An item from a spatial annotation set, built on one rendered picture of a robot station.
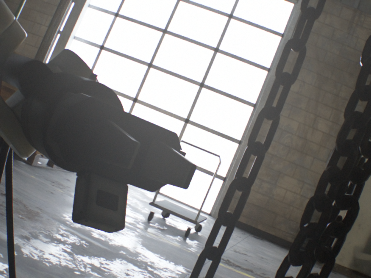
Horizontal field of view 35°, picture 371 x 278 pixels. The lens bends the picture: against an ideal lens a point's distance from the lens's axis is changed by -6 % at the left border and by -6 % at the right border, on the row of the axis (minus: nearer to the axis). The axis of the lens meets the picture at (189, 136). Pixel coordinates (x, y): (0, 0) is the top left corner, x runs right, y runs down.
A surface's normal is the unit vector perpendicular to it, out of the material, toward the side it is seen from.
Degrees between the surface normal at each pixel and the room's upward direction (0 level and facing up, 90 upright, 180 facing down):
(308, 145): 90
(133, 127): 90
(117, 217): 60
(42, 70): 90
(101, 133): 90
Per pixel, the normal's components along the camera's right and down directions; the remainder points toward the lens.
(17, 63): -0.54, -0.65
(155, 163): -0.74, -0.32
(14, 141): -0.11, 0.60
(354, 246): -0.19, -0.10
